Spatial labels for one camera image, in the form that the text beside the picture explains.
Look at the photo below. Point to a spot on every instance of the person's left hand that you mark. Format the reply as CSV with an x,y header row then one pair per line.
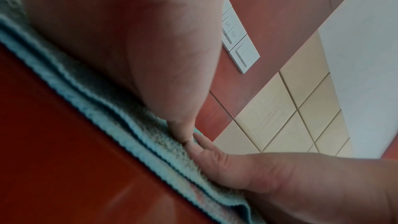
x,y
140,33

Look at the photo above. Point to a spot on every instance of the person's right hand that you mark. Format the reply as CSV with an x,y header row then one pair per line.
x,y
311,188

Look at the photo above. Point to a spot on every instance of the teal cleaning cloth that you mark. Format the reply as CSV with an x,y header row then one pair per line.
x,y
93,90

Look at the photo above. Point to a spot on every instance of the red wooden nightstand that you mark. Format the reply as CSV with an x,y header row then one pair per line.
x,y
62,156

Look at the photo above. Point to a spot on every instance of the beige padded headboard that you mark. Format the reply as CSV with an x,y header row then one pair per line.
x,y
270,119

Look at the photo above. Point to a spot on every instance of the white power socket plate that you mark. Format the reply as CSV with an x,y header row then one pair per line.
x,y
226,4

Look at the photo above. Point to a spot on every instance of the white double button switch plate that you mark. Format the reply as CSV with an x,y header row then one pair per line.
x,y
234,28

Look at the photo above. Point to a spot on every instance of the white plain switch plate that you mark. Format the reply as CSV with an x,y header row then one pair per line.
x,y
245,54

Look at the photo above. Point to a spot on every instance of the red wooden wall panel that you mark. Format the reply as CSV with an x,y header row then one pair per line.
x,y
279,21

